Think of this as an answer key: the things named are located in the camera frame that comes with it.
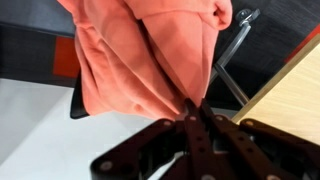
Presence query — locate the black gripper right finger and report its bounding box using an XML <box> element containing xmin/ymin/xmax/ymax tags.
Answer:
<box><xmin>199</xmin><ymin>99</ymin><xmax>320</xmax><ymax>180</ymax></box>

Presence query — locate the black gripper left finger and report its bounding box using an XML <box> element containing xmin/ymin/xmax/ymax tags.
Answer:
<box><xmin>90</xmin><ymin>98</ymin><xmax>216</xmax><ymax>180</ymax></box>

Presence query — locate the orange cloth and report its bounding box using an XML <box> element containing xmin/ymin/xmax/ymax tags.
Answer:
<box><xmin>56</xmin><ymin>0</ymin><xmax>234</xmax><ymax>121</ymax></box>

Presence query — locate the grey metal table leg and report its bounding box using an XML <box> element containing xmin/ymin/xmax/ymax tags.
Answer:
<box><xmin>209</xmin><ymin>8</ymin><xmax>262</xmax><ymax>108</ymax></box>

